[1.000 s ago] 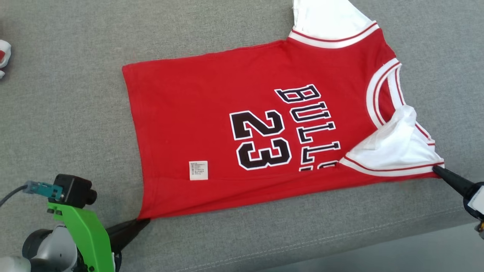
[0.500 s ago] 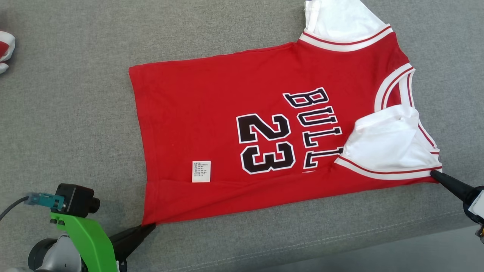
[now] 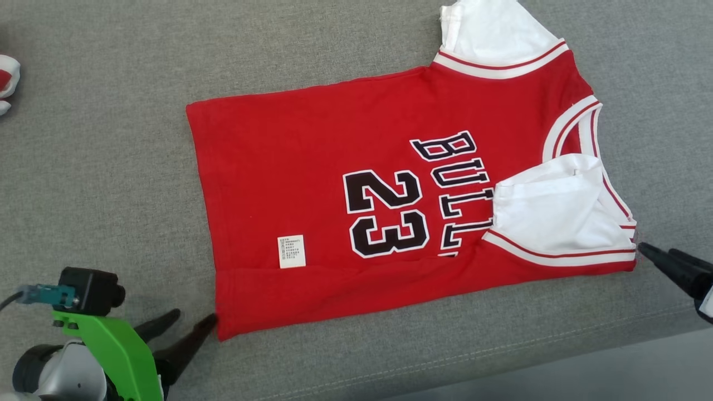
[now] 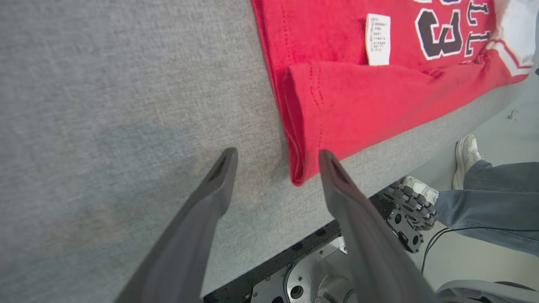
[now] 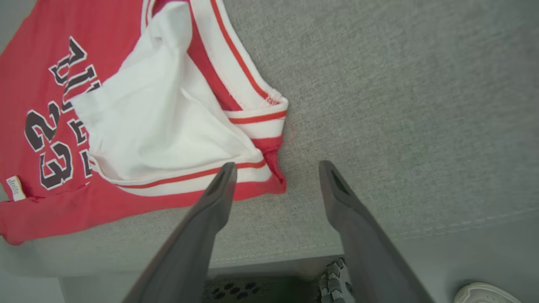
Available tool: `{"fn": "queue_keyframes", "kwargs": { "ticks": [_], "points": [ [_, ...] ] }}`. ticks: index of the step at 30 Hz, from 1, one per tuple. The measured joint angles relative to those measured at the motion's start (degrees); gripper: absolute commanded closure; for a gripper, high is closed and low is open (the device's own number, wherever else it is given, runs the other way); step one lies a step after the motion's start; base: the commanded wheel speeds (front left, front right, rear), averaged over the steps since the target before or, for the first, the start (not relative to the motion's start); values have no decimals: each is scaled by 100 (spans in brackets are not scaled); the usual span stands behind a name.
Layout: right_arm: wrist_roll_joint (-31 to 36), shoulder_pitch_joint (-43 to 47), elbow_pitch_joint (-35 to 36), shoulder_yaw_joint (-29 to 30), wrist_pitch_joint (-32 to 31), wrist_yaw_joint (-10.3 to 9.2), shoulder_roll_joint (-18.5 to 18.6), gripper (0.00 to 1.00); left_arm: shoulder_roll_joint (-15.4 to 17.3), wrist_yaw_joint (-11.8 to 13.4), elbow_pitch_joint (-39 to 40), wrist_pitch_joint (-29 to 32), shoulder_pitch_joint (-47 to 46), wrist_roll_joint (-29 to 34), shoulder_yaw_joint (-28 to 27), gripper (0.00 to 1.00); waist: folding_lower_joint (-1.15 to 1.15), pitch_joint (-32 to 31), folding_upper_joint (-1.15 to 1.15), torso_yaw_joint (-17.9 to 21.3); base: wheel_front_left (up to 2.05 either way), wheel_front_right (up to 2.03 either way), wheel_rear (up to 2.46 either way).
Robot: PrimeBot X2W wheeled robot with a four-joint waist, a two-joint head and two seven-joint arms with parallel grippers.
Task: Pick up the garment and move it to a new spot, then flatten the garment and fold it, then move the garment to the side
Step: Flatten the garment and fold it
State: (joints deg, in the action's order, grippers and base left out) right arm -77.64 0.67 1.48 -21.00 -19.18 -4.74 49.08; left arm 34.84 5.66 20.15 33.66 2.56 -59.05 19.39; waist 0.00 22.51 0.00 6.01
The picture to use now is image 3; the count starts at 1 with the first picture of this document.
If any dark red crumpled garment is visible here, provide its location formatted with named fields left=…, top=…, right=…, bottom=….
left=0, top=55, right=21, bottom=116

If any teal left camera connector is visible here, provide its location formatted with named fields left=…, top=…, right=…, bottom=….
left=17, top=284, right=77, bottom=307

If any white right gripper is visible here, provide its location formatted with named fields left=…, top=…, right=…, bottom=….
left=638, top=242, right=713, bottom=325

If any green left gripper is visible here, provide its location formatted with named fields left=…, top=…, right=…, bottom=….
left=51, top=308, right=218, bottom=401

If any bright red basketball jersey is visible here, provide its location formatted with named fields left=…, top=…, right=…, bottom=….
left=185, top=0, right=637, bottom=341

